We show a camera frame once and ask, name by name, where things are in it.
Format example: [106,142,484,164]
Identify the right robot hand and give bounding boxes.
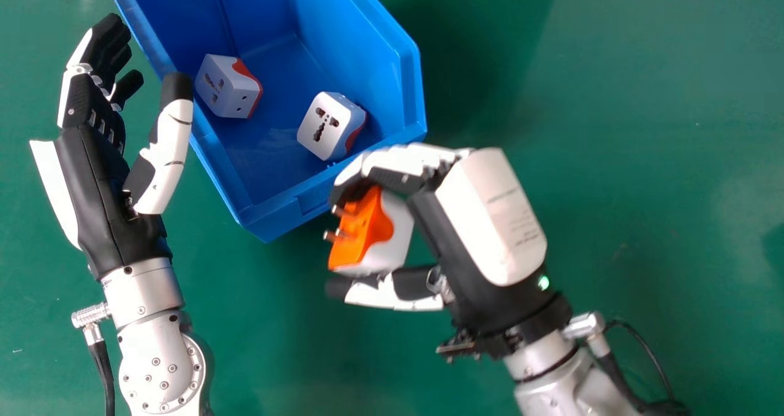
[324,143,574,364]

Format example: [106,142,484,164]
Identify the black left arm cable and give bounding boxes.
[83,324,116,416]

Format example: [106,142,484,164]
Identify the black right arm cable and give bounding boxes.
[597,319,690,416]

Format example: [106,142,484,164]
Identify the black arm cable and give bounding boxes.
[597,319,690,416]
[83,324,116,416]

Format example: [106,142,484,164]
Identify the blue plastic bin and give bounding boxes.
[100,0,428,243]

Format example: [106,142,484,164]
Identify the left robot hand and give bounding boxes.
[29,13,195,281]

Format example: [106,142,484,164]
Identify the white and orange plug adapter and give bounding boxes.
[297,91,368,162]
[195,54,264,119]
[323,185,415,278]

